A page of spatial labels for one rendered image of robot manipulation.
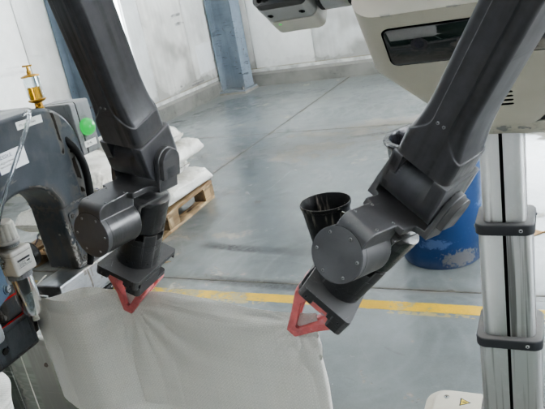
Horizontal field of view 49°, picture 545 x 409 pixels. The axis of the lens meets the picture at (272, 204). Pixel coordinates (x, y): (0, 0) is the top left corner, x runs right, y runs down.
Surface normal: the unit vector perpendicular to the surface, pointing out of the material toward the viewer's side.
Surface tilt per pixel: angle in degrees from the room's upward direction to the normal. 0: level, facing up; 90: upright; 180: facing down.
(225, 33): 90
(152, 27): 90
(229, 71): 90
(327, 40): 90
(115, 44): 101
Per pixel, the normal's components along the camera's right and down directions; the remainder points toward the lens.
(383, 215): 0.40, -0.75
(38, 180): 0.90, -0.01
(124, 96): 0.83, 0.19
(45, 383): -0.40, 0.38
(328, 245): -0.61, 0.13
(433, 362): -0.18, -0.92
